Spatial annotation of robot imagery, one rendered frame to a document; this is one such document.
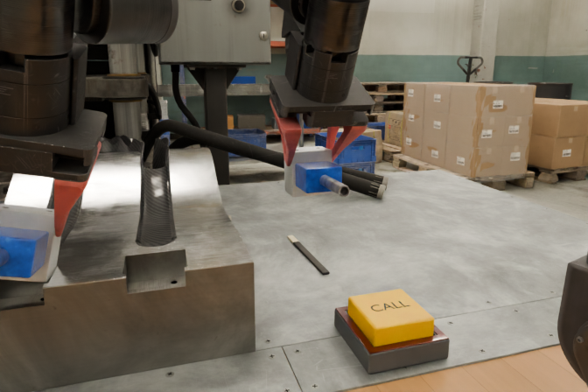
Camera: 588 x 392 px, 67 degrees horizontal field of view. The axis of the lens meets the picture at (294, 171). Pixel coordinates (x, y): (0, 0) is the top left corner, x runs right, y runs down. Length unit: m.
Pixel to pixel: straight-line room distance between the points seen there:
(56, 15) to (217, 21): 0.95
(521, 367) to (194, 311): 0.29
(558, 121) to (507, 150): 0.65
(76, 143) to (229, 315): 0.20
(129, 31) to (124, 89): 0.73
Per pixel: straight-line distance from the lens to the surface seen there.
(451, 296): 0.57
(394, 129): 5.71
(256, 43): 1.26
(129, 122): 1.11
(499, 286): 0.61
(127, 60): 1.11
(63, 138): 0.35
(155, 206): 0.61
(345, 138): 0.50
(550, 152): 4.86
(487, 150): 4.22
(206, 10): 1.25
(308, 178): 0.49
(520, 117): 4.38
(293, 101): 0.46
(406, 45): 7.95
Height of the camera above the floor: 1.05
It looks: 13 degrees down
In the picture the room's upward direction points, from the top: straight up
